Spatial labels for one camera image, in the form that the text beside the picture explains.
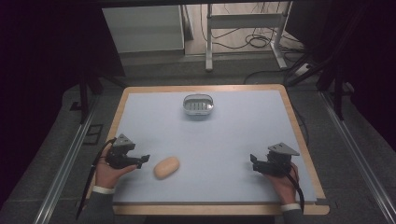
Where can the person's right hand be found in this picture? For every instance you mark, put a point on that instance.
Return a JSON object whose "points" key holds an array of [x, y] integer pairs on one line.
{"points": [[285, 188]]}

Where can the light blue table mat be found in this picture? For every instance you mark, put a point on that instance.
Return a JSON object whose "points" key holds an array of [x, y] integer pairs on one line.
{"points": [[218, 137]]}

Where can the silver metal rail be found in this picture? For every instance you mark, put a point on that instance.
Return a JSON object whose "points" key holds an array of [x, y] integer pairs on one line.
{"points": [[62, 174], [358, 155]]}

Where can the white metal stand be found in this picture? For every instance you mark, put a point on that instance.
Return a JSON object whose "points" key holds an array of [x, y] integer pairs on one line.
{"points": [[246, 21]]}

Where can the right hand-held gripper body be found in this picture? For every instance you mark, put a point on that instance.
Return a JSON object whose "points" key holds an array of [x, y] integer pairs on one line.
{"points": [[277, 161]]}

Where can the white cabinet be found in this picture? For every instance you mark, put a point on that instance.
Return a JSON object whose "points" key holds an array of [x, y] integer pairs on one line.
{"points": [[143, 28]]}

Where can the metal mesh basket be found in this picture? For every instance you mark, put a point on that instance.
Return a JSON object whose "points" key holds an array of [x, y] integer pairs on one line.
{"points": [[198, 104]]}

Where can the tan bread roll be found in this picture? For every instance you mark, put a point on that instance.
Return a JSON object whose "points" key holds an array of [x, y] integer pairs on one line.
{"points": [[166, 168]]}

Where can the white power strip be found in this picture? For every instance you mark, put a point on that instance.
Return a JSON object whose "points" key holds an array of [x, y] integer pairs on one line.
{"points": [[302, 69]]}

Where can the black tripod stand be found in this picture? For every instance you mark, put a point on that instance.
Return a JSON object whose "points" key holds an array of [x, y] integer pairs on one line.
{"points": [[85, 90], [336, 81]]}

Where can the person's left hand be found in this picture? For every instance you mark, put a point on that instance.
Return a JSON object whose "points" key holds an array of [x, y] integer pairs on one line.
{"points": [[107, 174]]}

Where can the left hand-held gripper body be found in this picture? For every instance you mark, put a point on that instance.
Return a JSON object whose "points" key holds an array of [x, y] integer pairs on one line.
{"points": [[120, 155]]}

